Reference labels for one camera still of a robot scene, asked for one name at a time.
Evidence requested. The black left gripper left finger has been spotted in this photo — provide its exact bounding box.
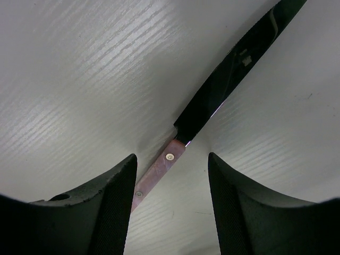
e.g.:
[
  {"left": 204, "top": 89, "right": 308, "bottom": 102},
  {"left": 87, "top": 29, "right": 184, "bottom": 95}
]
[{"left": 1, "top": 154, "right": 137, "bottom": 254}]

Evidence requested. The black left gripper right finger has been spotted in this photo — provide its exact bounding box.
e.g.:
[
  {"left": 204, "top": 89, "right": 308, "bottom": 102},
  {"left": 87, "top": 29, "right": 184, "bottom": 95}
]
[{"left": 208, "top": 152, "right": 339, "bottom": 254}]

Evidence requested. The pink handled table knife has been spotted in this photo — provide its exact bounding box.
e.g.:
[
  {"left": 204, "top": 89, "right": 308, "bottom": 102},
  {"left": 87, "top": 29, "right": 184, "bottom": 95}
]
[{"left": 131, "top": 0, "right": 305, "bottom": 210}]

